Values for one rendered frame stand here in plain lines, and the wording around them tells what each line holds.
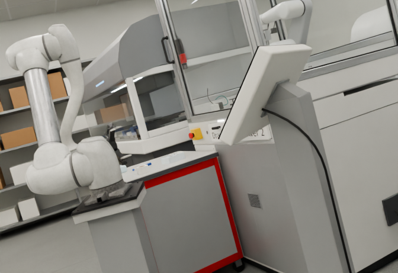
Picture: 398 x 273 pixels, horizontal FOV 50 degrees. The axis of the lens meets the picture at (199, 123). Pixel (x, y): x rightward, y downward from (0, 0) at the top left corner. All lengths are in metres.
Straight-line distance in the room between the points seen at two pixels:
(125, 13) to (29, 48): 4.68
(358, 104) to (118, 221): 1.32
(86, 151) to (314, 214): 0.97
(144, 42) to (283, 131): 1.96
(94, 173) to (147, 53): 1.50
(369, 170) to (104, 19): 5.07
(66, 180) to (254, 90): 1.00
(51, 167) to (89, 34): 4.79
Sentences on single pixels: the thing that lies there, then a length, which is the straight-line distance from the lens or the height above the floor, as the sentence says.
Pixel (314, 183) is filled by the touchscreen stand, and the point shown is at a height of 0.73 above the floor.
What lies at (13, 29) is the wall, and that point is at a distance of 6.60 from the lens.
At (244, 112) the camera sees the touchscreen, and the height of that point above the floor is 1.02.
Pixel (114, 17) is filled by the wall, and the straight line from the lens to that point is 6.72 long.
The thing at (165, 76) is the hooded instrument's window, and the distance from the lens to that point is 3.25.
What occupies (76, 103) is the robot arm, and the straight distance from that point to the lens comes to 2.17.
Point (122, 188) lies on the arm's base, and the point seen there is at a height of 0.80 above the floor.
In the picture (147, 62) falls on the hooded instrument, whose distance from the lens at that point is 3.19.
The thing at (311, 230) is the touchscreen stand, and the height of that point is 0.58.
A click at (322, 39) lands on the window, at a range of 2.25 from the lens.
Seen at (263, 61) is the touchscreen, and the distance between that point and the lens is 1.24.
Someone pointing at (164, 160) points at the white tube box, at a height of 0.78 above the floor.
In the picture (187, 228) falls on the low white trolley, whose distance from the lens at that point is 2.53.
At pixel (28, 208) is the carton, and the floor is 0.28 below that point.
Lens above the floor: 1.10
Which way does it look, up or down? 3 degrees down
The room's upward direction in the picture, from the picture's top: 15 degrees counter-clockwise
